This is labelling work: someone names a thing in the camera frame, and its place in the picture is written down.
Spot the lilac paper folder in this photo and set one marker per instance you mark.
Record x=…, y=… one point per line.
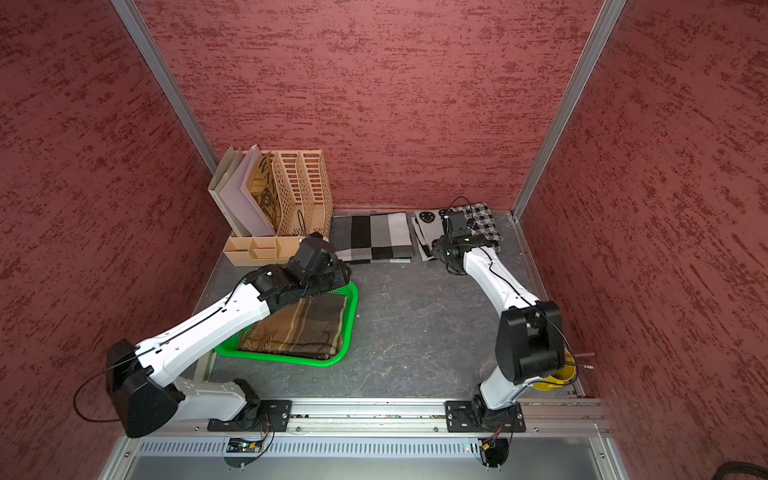
x=247, y=210

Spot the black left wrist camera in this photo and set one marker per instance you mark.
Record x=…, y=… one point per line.
x=313, y=257

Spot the brown patterned booklet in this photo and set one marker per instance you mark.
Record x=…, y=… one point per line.
x=262, y=186

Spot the beige plastic file organizer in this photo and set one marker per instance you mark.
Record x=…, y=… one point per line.
x=306, y=203

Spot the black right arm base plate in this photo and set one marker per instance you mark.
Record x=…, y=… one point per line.
x=471, y=417

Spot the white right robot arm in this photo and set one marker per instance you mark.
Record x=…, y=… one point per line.
x=530, y=346

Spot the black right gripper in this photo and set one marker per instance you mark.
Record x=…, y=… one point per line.
x=437, y=251

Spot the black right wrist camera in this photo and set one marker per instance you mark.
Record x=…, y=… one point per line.
x=455, y=225

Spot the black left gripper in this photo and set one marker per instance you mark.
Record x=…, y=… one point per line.
x=340, y=276

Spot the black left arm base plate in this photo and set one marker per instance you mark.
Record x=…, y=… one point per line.
x=268, y=415

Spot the aluminium corner post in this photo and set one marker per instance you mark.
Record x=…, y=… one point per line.
x=136, y=27
x=603, y=27

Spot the black white checkered knit scarf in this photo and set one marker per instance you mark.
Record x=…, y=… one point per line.
x=428, y=226

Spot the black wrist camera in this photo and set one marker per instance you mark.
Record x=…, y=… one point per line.
x=455, y=225
x=313, y=257

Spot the left circuit board with wires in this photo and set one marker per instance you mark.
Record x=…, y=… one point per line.
x=240, y=452

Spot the brown plaid fringed scarf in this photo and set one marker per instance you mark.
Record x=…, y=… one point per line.
x=311, y=329

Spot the right black connector with wires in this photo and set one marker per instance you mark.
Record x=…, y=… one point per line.
x=494, y=450

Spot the yellow metal pencil cup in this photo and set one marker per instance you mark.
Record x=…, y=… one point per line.
x=561, y=378

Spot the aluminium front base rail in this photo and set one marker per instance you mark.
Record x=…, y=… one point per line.
x=384, y=428

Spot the green plastic basket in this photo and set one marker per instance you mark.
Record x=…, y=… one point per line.
x=229, y=348

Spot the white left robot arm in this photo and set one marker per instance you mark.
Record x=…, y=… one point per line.
x=144, y=381

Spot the right aluminium corner post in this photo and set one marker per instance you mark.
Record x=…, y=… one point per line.
x=603, y=27

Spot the left aluminium corner post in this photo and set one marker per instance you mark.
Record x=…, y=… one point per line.
x=136, y=27

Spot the grey black striped scarf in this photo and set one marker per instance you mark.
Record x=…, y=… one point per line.
x=372, y=238

